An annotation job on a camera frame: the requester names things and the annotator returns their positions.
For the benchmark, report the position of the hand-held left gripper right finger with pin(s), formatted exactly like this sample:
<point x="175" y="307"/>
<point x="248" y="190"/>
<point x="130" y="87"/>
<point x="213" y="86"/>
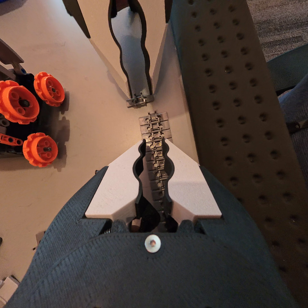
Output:
<point x="195" y="192"/>

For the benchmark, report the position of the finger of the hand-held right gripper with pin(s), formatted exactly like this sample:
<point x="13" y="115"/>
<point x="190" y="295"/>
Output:
<point x="101" y="28"/>
<point x="156" y="28"/>

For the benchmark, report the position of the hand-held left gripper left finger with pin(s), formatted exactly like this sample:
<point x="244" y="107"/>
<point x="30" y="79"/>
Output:
<point x="113" y="192"/>

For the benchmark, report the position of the single grey track link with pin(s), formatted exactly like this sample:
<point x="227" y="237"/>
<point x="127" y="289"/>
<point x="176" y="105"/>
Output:
<point x="39" y="240"/>
<point x="139" y="99"/>

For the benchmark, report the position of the black perforated panel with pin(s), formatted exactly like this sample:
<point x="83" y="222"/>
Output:
<point x="240" y="120"/>

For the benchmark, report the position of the grey orange toy block vehicle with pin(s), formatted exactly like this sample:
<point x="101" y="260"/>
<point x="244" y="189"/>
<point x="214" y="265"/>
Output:
<point x="21" y="108"/>

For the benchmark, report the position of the teal chair seat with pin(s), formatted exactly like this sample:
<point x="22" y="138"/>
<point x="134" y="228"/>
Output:
<point x="286" y="69"/>

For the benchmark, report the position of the light grey curved block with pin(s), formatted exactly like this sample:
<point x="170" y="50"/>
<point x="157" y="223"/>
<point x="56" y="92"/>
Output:
<point x="8" y="288"/>

